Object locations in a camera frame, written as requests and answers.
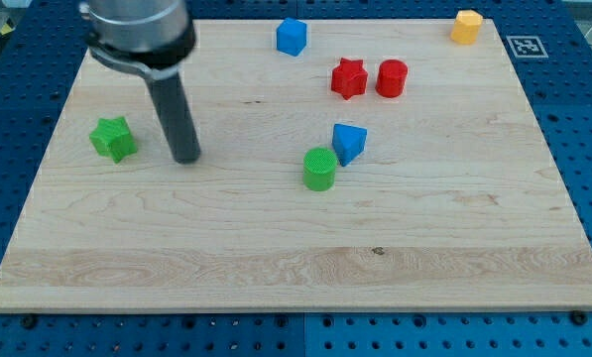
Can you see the black board stop bolt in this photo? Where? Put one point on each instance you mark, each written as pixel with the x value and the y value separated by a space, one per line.
pixel 578 317
pixel 28 321

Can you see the green cylinder block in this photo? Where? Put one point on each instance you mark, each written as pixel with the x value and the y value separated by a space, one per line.
pixel 319 167

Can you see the red star block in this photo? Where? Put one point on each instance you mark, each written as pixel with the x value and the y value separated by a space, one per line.
pixel 349 78

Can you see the white fiducial marker tag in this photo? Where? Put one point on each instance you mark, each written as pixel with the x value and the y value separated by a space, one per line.
pixel 527 47

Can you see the black board stop bolt right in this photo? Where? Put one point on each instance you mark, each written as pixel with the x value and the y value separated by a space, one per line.
pixel 578 317

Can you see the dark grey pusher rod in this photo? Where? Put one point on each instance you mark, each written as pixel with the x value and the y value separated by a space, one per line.
pixel 171 105

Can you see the blue cube block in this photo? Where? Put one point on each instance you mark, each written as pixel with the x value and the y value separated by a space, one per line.
pixel 291 36

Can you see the wooden board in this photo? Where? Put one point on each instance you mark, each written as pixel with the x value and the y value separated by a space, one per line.
pixel 455 204

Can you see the red cylinder block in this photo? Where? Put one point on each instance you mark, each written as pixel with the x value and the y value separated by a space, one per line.
pixel 391 78

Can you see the black board stop bolt left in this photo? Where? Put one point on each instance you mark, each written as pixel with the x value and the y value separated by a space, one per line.
pixel 28 321

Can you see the green star block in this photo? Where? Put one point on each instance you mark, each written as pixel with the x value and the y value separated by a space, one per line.
pixel 113 138

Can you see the blue triangle block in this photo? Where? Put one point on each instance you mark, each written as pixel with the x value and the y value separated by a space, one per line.
pixel 348 142

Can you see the yellow hexagon block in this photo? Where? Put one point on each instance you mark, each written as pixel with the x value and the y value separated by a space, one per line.
pixel 466 27

